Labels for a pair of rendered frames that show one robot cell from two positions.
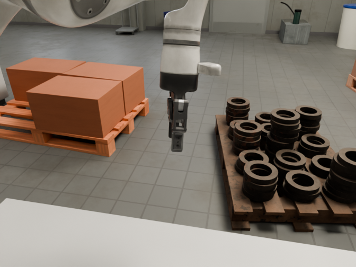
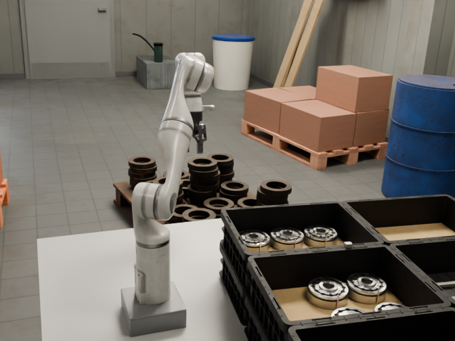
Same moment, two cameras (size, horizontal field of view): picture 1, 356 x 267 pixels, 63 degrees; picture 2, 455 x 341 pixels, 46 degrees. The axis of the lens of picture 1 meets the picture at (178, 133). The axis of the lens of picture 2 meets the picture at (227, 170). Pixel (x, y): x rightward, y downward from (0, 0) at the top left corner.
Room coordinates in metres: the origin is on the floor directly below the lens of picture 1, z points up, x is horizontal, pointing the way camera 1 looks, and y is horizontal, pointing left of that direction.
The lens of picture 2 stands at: (-1.12, 0.86, 1.60)
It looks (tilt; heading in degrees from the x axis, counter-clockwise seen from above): 20 degrees down; 328
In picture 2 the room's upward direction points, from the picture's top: 2 degrees clockwise
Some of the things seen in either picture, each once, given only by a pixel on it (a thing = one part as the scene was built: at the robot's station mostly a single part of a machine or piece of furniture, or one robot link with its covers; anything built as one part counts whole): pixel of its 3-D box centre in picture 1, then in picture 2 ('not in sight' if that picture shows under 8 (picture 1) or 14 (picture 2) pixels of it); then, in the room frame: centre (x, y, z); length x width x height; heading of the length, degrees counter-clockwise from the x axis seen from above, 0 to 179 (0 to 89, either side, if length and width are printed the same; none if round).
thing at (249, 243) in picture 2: not in sight; (252, 237); (0.09, 0.02, 0.86); 0.10 x 0.10 x 0.01
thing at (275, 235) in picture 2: not in sight; (287, 235); (0.06, -0.09, 0.86); 0.10 x 0.10 x 0.01
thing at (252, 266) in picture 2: not in sight; (342, 283); (-0.30, 0.02, 0.92); 0.40 x 0.30 x 0.02; 73
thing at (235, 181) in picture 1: (281, 142); (203, 194); (1.79, -0.75, 0.23); 1.27 x 0.87 x 0.45; 176
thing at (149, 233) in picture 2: not in sight; (152, 214); (0.09, 0.35, 1.00); 0.09 x 0.09 x 0.17; 46
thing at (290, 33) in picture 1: (292, 21); (152, 58); (6.43, -2.39, 0.38); 0.77 x 0.62 x 0.76; 169
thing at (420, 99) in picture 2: not in sight; (428, 139); (1.52, -2.57, 0.47); 0.61 x 0.61 x 0.93
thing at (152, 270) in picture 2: not in sight; (153, 268); (0.09, 0.35, 0.84); 0.09 x 0.09 x 0.17; 82
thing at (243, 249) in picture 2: not in sight; (298, 229); (-0.01, -0.06, 0.92); 0.40 x 0.30 x 0.02; 73
